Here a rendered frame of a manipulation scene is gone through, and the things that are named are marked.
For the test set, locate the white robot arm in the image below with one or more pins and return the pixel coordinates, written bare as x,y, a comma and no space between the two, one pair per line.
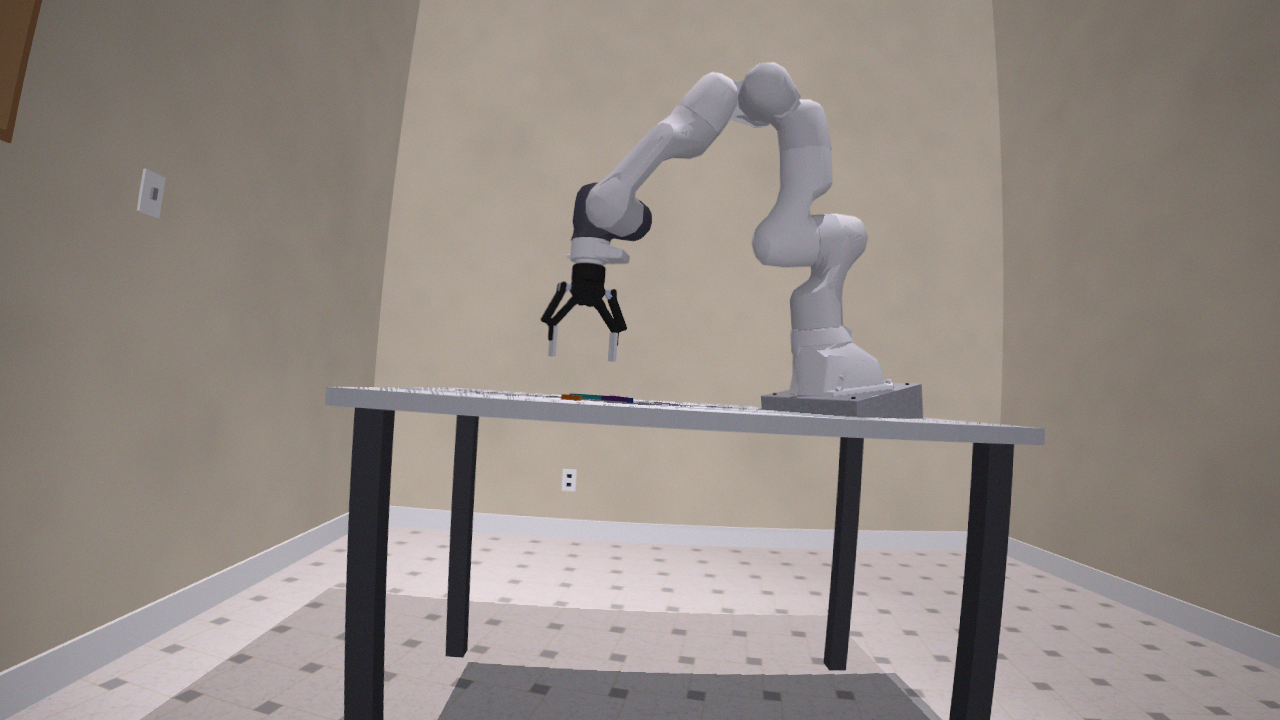
823,359

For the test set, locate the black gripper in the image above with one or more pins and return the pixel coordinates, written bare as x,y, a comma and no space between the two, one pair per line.
587,288

